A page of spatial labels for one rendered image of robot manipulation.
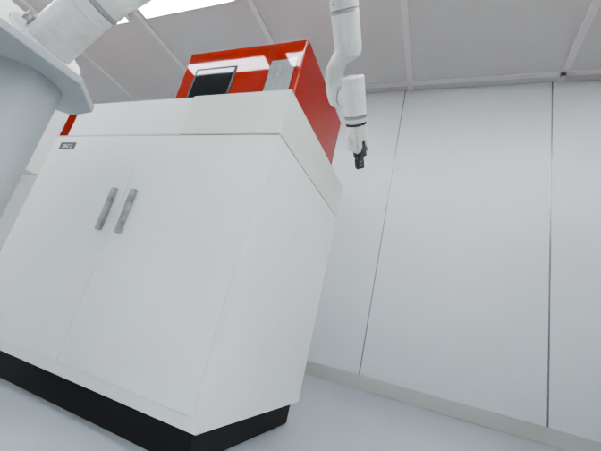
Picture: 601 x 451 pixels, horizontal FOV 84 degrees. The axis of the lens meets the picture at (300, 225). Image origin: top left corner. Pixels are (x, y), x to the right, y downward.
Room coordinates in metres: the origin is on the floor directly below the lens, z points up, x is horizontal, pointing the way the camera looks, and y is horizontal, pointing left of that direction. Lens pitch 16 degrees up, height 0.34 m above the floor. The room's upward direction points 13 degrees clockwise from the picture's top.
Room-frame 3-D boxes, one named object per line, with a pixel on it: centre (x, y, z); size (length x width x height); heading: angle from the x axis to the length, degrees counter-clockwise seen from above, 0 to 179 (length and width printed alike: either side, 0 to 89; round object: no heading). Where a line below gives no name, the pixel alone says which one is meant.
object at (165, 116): (1.11, 0.66, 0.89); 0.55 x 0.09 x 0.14; 66
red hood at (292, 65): (1.98, 0.41, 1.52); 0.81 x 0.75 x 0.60; 66
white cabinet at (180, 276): (1.29, 0.43, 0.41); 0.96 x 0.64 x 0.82; 66
